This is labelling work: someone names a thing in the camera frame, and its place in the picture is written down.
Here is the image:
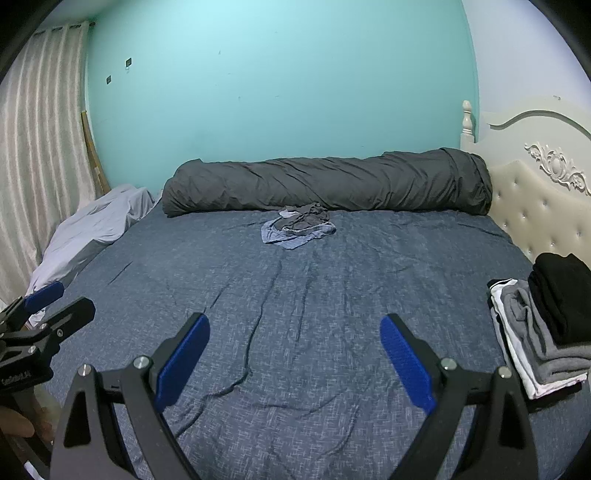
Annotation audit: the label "light grey sheet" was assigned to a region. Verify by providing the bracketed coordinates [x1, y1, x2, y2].
[25, 185, 162, 324]

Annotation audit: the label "cream striped curtain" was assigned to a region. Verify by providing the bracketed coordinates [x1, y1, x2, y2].
[0, 21, 109, 301]

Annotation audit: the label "black folded garment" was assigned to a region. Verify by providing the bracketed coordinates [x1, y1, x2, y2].
[527, 253, 591, 347]

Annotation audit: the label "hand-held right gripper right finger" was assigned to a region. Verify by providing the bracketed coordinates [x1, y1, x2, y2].
[379, 314, 539, 480]

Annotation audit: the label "person's left hand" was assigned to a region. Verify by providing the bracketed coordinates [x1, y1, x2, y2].
[0, 405, 54, 440]

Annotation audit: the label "white folded garment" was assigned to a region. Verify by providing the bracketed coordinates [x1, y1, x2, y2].
[488, 278, 588, 400]

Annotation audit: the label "bed with blue sheet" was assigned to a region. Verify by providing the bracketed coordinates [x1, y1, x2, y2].
[28, 203, 591, 480]

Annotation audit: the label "cream tufted headboard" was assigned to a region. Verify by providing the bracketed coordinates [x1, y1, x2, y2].
[462, 95, 591, 273]

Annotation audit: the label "wooden frame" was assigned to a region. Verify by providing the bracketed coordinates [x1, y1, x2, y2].
[81, 110, 112, 195]

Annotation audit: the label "rolled grey duvet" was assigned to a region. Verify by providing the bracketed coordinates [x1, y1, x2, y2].
[161, 148, 493, 217]

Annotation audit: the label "grey underwear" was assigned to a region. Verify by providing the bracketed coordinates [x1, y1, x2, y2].
[277, 202, 331, 230]

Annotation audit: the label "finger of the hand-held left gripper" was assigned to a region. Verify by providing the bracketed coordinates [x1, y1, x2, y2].
[0, 298, 96, 352]
[0, 281, 65, 332]

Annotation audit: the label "blue checked shorts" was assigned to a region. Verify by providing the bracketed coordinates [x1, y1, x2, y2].
[261, 217, 337, 250]

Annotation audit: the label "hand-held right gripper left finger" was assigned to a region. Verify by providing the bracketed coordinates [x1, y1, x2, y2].
[48, 312, 211, 480]

